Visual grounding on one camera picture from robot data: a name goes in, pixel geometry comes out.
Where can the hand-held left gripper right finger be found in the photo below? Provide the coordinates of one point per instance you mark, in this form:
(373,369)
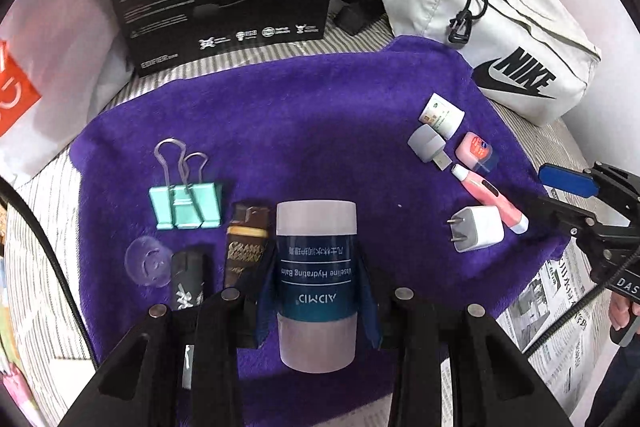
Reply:
(367,307)

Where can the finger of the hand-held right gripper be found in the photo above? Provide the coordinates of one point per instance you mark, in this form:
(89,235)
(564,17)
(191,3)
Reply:
(570,181)
(555,209)

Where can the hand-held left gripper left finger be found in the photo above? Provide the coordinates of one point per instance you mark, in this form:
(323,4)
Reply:
(267,287)

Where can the brown lighter gold print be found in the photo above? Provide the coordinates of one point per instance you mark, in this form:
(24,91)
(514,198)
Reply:
(245,247)

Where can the white bottle blue label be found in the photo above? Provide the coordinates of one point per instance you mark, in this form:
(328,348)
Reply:
(315,287)

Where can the pink white thermometer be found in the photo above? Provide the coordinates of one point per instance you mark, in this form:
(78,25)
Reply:
(492,197)

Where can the white charger plug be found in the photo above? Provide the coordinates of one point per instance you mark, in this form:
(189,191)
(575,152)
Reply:
(480,227)

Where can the black lighter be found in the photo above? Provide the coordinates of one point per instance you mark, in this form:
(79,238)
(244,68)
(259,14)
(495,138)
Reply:
(187,277)

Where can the small pink blue jar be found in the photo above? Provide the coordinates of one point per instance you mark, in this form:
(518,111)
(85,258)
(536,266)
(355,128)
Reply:
(475,152)

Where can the small green binder clip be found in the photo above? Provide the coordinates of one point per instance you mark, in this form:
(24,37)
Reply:
(205,204)

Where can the clear plastic round cap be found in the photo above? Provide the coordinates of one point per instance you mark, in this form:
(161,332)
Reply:
(145,264)

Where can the large green binder clip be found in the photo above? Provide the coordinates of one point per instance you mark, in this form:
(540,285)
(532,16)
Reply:
(161,207)

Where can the small white cylinder container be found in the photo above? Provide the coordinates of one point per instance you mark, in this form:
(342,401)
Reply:
(442,117)

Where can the white usb night light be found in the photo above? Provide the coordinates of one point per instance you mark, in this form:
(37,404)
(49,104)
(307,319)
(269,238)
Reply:
(425,142)

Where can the person's right hand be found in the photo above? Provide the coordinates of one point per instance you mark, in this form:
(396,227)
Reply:
(622,317)

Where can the dark pants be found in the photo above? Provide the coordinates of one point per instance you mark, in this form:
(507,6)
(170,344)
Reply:
(617,387)

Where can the purple towel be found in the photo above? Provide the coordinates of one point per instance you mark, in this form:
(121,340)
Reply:
(325,132)

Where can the white waist bag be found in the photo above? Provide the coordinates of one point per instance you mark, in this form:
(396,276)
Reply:
(500,7)

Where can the pink printed cloth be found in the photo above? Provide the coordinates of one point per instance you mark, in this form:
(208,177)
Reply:
(15,387)

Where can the white plastic bag red label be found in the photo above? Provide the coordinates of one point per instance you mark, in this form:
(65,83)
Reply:
(50,57)

